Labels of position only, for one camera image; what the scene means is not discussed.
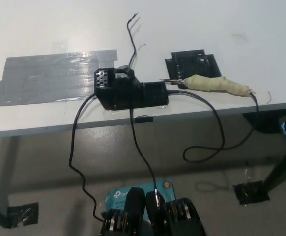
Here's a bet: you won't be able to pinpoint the black soldering iron cable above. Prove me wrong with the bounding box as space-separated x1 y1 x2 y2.
167 89 260 163

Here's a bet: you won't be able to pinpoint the tape-wrapped soldering iron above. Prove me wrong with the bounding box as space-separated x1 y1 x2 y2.
159 74 257 97

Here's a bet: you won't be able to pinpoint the black soldering station base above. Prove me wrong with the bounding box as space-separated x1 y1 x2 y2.
94 64 170 111

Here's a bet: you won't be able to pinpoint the black robot torso blocks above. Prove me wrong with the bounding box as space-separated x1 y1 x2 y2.
99 186 207 236

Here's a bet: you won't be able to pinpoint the small black tape strip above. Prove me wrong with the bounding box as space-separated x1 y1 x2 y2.
135 115 153 123

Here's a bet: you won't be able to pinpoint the teal TP-Link box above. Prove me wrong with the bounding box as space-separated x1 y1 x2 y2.
104 180 178 214

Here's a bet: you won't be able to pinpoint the black floor tape patch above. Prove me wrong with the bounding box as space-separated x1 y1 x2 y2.
6 202 40 228
232 180 271 205

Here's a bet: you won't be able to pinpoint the black cable with metal plug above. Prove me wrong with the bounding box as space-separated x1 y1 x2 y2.
129 107 158 197

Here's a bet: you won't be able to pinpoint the long black power cable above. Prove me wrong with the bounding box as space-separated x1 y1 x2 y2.
68 95 106 222

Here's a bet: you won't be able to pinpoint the thin black frayed wire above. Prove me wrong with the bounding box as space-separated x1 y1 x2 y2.
126 12 140 69

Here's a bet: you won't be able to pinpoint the grey duct tape patch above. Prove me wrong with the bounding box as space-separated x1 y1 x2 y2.
0 49 119 108

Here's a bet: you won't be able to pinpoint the black under-table bracket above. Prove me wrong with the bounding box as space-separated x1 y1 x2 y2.
242 112 286 135

